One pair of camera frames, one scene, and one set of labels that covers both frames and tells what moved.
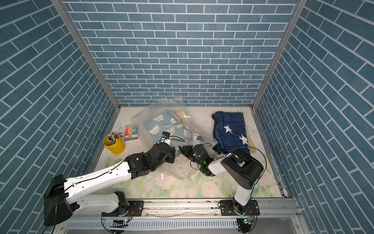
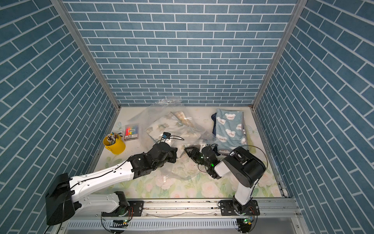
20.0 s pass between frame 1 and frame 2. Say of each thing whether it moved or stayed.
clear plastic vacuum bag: stayed
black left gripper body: stayed
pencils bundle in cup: stayed
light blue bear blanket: moved
